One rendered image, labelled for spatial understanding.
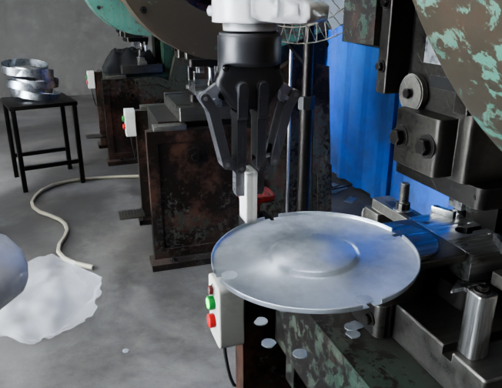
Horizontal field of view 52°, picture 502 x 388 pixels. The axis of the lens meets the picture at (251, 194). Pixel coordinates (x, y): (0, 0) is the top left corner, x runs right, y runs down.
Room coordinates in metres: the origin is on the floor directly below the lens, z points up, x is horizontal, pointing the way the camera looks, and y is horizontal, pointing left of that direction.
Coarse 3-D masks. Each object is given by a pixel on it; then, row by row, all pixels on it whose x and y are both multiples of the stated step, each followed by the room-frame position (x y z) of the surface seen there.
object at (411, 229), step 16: (400, 224) 0.76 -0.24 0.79; (416, 224) 0.77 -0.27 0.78; (416, 240) 0.70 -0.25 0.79; (432, 240) 0.70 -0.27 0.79; (432, 256) 0.66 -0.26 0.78; (448, 256) 0.66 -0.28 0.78; (464, 256) 0.66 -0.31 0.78; (416, 288) 0.66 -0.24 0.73; (368, 304) 0.67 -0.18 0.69; (384, 304) 0.65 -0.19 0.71; (368, 320) 0.65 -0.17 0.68; (384, 320) 0.65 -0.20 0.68; (384, 336) 0.65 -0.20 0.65
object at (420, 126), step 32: (416, 32) 0.78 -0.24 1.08; (416, 64) 0.77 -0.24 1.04; (416, 96) 0.74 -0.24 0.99; (448, 96) 0.70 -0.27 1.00; (416, 128) 0.71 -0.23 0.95; (448, 128) 0.67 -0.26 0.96; (480, 128) 0.66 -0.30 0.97; (416, 160) 0.70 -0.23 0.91; (448, 160) 0.67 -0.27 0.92; (480, 160) 0.66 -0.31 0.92
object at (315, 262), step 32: (256, 224) 0.77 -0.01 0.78; (288, 224) 0.76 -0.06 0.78; (320, 224) 0.76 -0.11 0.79; (352, 224) 0.75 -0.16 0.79; (384, 224) 0.74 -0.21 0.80; (224, 256) 0.66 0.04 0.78; (256, 256) 0.66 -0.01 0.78; (288, 256) 0.64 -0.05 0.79; (320, 256) 0.64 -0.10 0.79; (352, 256) 0.64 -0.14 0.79; (384, 256) 0.64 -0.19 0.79; (416, 256) 0.64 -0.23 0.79; (256, 288) 0.57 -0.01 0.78; (288, 288) 0.57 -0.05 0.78; (320, 288) 0.57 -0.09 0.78; (352, 288) 0.56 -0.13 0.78; (384, 288) 0.56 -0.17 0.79
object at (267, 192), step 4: (264, 188) 1.01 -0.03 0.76; (268, 188) 1.00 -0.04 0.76; (264, 192) 0.98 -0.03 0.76; (268, 192) 0.97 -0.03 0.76; (272, 192) 0.98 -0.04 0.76; (260, 196) 0.96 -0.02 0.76; (264, 196) 0.96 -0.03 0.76; (268, 196) 0.96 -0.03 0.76; (272, 196) 0.96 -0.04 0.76; (260, 200) 0.95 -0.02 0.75; (264, 200) 0.96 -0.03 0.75; (268, 200) 0.96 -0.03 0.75; (272, 200) 0.96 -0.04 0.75
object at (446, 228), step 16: (432, 224) 0.77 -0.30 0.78; (448, 224) 0.77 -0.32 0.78; (464, 224) 0.77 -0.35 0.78; (448, 240) 0.71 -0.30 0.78; (464, 240) 0.71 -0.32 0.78; (480, 240) 0.71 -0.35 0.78; (480, 256) 0.67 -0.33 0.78; (496, 256) 0.68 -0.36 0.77; (464, 272) 0.67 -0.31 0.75; (480, 272) 0.67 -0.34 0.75
